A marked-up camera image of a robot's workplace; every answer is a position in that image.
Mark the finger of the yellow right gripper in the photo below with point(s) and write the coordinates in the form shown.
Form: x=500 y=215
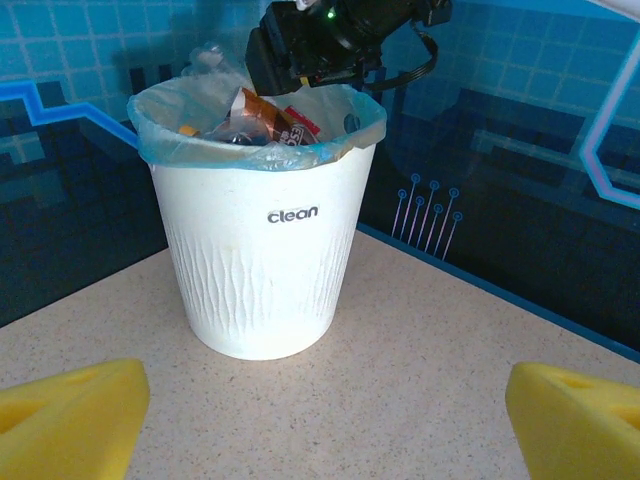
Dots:
x=272 y=65

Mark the crushed bottle red white label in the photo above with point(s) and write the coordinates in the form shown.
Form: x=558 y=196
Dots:
x=302 y=122

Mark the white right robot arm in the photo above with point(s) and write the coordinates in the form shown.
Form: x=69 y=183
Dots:
x=625 y=2

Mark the brown coffee drink bottle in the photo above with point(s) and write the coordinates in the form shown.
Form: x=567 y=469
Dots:
x=265 y=117

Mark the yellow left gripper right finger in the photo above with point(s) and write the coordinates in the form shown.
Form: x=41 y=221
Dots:
x=580 y=430

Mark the white plastic waste bin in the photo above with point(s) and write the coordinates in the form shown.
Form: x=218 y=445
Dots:
x=260 y=280

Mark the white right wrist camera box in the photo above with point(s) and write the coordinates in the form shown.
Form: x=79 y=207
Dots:
x=305 y=4

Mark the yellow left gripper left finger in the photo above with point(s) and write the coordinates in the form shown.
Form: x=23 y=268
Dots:
x=70 y=425

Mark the small amber bottle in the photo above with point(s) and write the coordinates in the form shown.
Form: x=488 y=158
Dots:
x=189 y=130

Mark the blue translucent bin liner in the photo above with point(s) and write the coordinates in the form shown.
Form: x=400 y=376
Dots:
x=165 y=135

